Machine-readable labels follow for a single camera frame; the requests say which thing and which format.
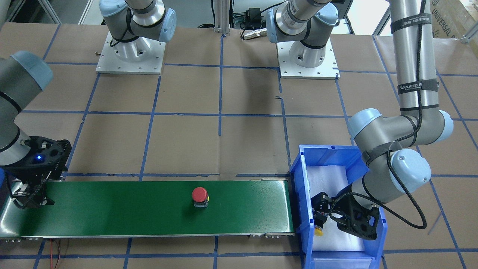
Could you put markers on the yellow push button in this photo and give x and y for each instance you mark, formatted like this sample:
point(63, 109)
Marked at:
point(319, 228)

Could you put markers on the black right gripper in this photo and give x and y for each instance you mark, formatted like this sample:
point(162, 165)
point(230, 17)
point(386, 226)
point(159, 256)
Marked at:
point(23, 177)

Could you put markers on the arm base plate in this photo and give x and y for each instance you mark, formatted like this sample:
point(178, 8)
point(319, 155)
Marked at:
point(142, 56)
point(300, 62)

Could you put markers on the cardboard box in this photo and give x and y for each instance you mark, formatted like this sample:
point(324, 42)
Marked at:
point(453, 18)

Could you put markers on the red push button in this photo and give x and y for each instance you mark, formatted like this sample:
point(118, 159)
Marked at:
point(200, 197)

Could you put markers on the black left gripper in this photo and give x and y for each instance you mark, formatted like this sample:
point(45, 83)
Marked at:
point(322, 205)

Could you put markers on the green conveyor belt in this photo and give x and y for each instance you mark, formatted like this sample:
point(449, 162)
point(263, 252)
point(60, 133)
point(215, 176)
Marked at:
point(153, 209)

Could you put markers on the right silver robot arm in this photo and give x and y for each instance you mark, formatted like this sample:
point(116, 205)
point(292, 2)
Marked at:
point(138, 32)

